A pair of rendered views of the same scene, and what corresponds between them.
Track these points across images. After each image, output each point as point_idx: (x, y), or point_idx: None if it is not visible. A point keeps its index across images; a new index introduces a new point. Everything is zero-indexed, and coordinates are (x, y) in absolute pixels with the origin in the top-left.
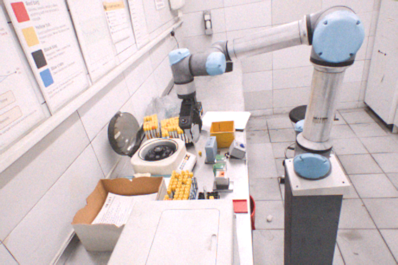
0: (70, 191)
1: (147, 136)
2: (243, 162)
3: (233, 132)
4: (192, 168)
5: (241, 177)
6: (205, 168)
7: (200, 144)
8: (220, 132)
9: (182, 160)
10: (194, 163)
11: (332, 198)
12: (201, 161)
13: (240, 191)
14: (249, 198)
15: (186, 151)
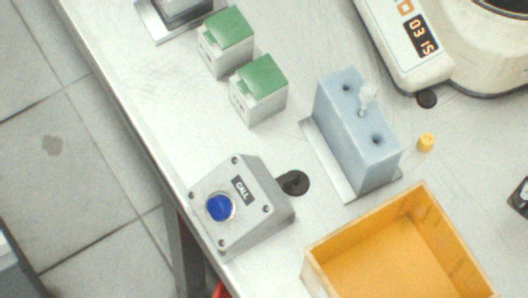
0: None
1: None
2: (188, 181)
3: (307, 246)
4: (364, 19)
5: (144, 89)
6: (329, 71)
7: (491, 223)
8: (370, 213)
9: (418, 1)
10: (380, 52)
11: None
12: (377, 102)
13: (107, 20)
14: (63, 8)
15: (506, 136)
